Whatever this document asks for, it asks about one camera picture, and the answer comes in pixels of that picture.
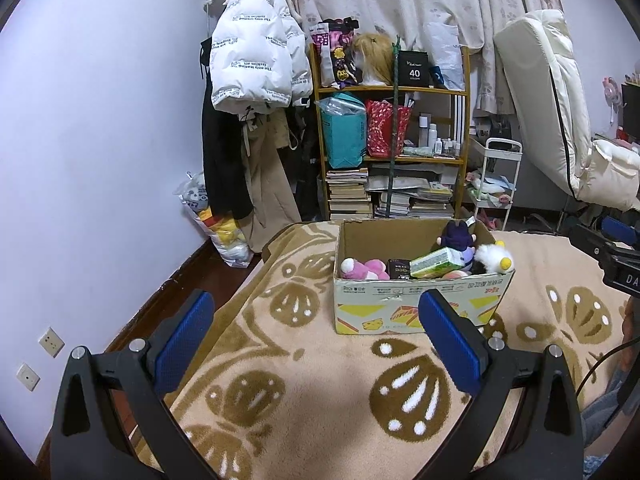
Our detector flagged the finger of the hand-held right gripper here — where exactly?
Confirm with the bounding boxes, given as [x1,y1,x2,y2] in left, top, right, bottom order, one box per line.
[569,224,619,262]
[601,217,640,247]

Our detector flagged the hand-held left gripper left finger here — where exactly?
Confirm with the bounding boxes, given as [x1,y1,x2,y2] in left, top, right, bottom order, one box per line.
[50,289,221,480]

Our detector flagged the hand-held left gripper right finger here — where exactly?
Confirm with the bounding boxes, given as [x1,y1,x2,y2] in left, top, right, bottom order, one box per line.
[415,289,586,480]

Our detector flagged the printed cardboard box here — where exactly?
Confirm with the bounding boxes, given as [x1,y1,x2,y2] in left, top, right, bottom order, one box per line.
[332,217,516,336]

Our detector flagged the white plush toy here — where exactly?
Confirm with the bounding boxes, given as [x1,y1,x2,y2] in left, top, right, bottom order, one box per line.
[474,242,514,275]

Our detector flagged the purple-haired plush doll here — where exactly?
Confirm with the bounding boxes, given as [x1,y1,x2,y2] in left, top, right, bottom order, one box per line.
[439,220,476,267]

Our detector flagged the person's right forearm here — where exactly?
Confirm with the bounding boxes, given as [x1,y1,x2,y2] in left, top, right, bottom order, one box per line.
[621,300,640,361]

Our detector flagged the plastic bag of plush toys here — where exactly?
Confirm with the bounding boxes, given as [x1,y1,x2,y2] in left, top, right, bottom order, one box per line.
[174,172,255,268]

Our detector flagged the pink plush toy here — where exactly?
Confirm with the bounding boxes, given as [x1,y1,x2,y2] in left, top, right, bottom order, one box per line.
[340,257,391,281]

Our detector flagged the beige brown patterned blanket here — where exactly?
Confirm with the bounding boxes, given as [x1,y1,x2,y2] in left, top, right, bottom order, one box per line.
[135,220,636,480]

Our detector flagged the white trolley cart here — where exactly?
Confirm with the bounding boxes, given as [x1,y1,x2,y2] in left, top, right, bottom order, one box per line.
[467,137,523,231]

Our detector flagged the person's grey clothing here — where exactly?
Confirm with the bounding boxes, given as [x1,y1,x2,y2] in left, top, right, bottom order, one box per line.
[580,365,640,480]

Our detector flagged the pink desk fan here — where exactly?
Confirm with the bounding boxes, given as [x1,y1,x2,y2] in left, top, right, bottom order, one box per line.
[602,76,626,111]

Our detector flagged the pile of magazines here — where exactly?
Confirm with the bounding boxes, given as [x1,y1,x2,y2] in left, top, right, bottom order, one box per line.
[365,175,456,218]

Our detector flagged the beige hanging pants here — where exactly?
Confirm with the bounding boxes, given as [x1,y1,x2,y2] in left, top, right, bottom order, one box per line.
[240,110,303,253]

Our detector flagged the cream padded mattress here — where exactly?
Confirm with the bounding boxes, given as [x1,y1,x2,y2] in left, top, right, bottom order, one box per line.
[494,9,640,211]

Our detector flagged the wooden shelf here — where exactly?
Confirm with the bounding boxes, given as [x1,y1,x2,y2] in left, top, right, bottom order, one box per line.
[307,42,472,221]

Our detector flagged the stack of books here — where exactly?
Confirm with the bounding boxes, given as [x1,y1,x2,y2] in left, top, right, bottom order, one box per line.
[326,169,373,221]

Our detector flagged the black hanging clothing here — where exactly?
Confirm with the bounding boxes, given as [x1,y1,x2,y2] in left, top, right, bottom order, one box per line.
[200,37,253,218]

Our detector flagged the group of small bottles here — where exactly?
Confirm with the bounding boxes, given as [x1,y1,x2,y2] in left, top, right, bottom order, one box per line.
[417,115,463,157]

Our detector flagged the dark hanging bag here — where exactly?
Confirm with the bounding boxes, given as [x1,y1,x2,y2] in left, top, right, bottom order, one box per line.
[287,105,326,223]

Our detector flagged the green pole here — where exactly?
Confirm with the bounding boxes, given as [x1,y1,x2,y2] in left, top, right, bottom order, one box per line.
[384,35,403,218]

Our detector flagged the red patterned bag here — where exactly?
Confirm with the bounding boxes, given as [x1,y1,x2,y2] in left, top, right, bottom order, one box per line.
[365,100,413,158]

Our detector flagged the teal bag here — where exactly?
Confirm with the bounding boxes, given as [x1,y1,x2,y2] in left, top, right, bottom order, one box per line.
[320,92,368,170]

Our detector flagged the white plastic bag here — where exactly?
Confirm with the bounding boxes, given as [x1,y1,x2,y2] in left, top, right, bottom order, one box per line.
[430,22,466,91]

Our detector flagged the black printed box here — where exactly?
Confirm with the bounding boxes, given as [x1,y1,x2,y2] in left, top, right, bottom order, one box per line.
[397,51,433,88]

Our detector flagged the blonde wig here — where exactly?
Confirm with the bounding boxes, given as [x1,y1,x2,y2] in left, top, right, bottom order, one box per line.
[350,33,393,86]

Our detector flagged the white puffer jacket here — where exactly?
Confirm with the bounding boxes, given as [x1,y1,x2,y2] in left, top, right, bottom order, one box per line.
[210,0,313,113]

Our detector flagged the purple pink printed packet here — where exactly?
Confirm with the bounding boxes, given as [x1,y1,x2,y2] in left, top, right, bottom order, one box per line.
[310,19,361,86]

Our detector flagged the black cable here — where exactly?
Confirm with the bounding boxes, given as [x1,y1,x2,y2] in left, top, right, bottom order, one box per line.
[576,342,640,398]

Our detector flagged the white wall socket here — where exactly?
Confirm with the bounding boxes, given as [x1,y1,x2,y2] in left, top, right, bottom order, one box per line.
[39,327,66,358]
[16,362,41,392]

